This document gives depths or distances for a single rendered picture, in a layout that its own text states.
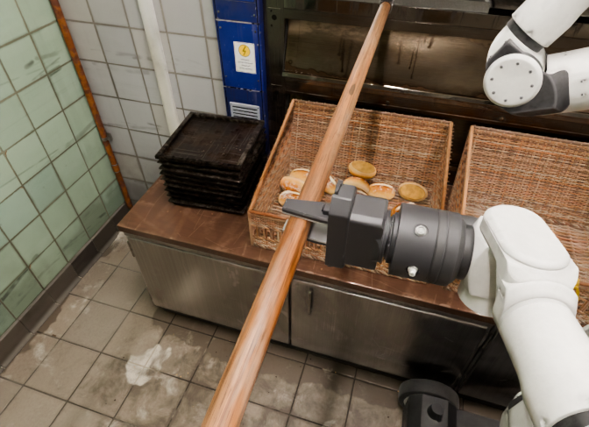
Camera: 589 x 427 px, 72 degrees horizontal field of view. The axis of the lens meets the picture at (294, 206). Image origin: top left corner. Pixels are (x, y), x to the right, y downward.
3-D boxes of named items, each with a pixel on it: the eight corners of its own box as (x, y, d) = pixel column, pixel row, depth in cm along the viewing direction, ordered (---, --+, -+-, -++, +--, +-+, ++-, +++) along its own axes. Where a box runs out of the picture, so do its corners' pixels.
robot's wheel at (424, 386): (471, 400, 139) (428, 372, 135) (472, 415, 135) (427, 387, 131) (429, 409, 152) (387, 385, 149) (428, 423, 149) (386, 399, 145)
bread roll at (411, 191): (400, 179, 142) (400, 179, 147) (395, 197, 143) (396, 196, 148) (429, 186, 139) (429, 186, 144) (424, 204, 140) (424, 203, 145)
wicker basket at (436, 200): (291, 159, 164) (290, 96, 145) (436, 184, 152) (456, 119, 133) (247, 246, 130) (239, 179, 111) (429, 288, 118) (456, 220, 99)
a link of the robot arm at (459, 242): (416, 308, 48) (519, 331, 46) (437, 234, 43) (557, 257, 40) (418, 252, 58) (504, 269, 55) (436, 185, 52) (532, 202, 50)
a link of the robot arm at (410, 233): (324, 217, 43) (441, 239, 41) (342, 163, 50) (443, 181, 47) (320, 288, 52) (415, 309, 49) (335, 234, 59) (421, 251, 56)
